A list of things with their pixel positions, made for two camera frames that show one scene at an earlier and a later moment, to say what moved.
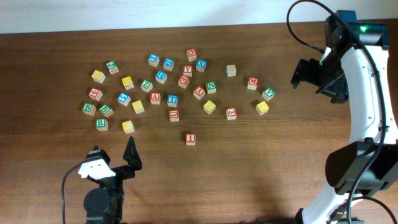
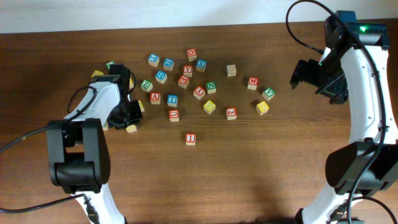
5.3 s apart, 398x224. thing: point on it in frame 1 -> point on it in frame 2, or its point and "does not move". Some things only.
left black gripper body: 122,172 -> 125,113
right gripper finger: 301,73 does not move
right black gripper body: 321,75 does not move
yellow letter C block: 128,126 does not move
